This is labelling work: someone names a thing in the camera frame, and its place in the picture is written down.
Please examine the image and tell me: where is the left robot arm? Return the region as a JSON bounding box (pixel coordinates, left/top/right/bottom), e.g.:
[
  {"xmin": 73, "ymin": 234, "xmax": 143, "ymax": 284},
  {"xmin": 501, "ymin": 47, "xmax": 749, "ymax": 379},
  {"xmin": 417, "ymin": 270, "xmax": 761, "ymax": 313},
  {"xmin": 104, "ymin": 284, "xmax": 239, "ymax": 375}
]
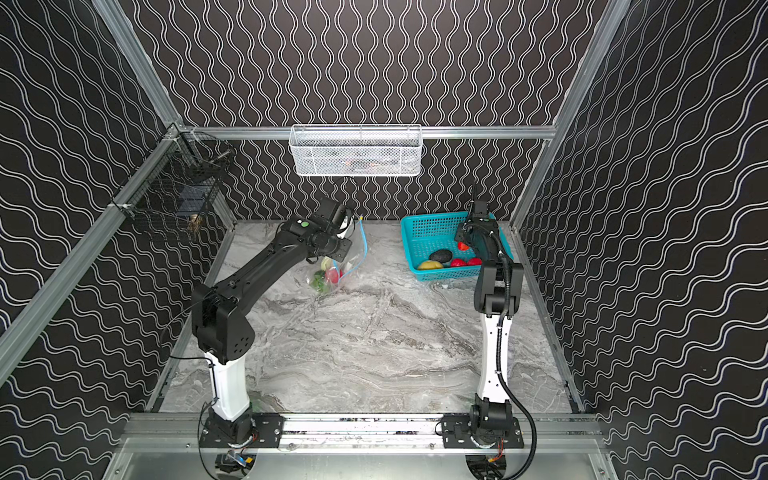
[{"xmin": 191, "ymin": 198, "xmax": 357, "ymax": 423}]

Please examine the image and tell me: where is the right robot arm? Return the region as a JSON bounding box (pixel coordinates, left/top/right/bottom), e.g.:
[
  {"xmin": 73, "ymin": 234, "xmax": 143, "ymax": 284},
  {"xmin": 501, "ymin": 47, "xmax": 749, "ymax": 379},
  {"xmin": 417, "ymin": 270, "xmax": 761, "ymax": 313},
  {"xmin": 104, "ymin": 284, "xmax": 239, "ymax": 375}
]
[{"xmin": 455, "ymin": 200, "xmax": 524, "ymax": 429}]

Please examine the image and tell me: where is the clear zip top bag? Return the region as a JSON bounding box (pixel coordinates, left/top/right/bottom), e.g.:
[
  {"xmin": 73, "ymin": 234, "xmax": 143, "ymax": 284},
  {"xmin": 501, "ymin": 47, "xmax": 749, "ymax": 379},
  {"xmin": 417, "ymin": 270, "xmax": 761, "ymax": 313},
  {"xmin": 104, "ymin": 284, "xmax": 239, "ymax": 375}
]
[{"xmin": 305, "ymin": 215, "xmax": 369, "ymax": 295}]

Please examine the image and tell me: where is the yellow toy potato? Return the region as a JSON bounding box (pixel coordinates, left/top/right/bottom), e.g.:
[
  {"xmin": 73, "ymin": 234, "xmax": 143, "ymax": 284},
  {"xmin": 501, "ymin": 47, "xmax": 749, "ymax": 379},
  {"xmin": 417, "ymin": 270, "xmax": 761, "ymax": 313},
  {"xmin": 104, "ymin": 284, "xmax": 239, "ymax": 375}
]
[{"xmin": 417, "ymin": 260, "xmax": 444, "ymax": 271}]

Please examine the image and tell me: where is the white mesh wall basket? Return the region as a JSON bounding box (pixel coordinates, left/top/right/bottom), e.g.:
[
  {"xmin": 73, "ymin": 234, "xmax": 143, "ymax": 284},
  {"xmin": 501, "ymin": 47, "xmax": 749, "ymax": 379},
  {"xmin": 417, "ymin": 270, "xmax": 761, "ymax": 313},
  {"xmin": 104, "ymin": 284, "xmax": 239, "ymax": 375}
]
[{"xmin": 289, "ymin": 124, "xmax": 424, "ymax": 177}]

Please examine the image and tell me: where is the dark toy eggplant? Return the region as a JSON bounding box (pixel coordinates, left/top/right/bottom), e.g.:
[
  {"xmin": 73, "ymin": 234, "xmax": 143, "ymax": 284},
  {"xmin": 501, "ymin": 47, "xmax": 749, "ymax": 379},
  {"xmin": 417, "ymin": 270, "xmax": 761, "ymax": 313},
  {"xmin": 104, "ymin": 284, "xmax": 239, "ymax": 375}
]
[{"xmin": 428, "ymin": 249, "xmax": 453, "ymax": 264}]

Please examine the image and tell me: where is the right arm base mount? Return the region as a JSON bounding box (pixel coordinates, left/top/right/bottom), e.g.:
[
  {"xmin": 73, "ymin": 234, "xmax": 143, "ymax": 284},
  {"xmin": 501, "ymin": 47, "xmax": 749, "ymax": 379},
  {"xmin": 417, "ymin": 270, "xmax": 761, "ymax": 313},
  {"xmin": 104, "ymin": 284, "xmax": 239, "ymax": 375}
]
[{"xmin": 435, "ymin": 412, "xmax": 530, "ymax": 479}]

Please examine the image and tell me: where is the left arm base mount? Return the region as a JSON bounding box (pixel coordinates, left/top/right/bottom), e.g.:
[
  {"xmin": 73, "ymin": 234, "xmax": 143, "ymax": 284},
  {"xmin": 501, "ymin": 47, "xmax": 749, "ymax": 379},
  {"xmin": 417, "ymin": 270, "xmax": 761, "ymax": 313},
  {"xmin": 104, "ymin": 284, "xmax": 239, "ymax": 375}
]
[{"xmin": 198, "ymin": 409, "xmax": 285, "ymax": 479}]

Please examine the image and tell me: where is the black wire wall basket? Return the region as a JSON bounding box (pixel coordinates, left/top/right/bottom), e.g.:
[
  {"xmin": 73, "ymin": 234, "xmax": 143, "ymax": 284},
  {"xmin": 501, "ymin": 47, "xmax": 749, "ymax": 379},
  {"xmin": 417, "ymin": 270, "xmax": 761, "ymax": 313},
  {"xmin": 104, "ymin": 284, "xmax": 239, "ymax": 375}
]
[{"xmin": 116, "ymin": 131, "xmax": 236, "ymax": 243}]

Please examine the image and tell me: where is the teal plastic basket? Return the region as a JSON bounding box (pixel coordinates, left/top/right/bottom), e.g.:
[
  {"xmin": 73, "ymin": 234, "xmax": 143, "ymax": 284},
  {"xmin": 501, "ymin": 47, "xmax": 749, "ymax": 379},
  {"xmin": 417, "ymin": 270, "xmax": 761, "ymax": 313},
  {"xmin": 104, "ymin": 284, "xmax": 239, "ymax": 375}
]
[{"xmin": 400, "ymin": 211, "xmax": 480, "ymax": 282}]

